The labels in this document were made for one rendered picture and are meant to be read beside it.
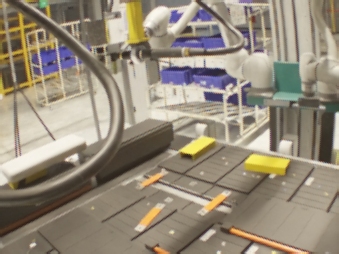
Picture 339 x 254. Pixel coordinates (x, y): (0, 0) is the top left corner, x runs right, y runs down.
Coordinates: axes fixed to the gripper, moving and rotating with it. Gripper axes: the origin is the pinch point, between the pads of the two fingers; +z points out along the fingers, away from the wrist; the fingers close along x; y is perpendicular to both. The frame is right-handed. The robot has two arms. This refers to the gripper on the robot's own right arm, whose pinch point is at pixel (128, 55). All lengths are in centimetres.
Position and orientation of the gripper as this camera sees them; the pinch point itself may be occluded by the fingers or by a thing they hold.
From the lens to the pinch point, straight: 151.0
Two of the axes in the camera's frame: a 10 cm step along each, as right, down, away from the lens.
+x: 3.6, 6.3, 6.9
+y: 8.4, 1.0, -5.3
